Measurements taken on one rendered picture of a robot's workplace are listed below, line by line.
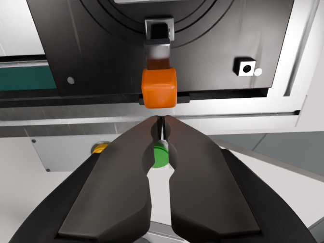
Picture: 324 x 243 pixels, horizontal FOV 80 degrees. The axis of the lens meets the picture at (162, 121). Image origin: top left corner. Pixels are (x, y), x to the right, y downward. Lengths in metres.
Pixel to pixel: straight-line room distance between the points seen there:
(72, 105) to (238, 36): 0.20
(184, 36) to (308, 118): 0.32
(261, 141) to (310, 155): 0.44
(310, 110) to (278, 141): 1.27
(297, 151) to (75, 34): 1.76
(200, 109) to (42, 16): 0.19
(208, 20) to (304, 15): 0.10
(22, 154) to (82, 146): 0.24
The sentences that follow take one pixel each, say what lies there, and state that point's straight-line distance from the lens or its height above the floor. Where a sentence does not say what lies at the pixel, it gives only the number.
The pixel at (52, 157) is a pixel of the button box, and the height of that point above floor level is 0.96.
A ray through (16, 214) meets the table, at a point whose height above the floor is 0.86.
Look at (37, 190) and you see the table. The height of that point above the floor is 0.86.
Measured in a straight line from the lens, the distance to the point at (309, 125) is 0.46.
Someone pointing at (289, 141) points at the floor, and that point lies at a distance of 1.74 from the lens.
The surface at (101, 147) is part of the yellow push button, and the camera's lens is 0.28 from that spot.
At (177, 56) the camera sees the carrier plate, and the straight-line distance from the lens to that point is 0.21.
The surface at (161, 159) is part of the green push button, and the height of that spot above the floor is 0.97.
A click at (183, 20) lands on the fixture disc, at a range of 0.19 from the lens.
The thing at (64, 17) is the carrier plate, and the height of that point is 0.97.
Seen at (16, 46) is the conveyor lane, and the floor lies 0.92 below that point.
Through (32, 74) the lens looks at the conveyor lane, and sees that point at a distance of 0.29.
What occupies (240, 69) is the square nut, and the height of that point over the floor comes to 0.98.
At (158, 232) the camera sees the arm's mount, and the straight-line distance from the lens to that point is 0.60.
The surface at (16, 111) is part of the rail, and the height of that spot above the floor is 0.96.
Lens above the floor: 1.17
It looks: 58 degrees down
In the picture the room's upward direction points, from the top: 179 degrees counter-clockwise
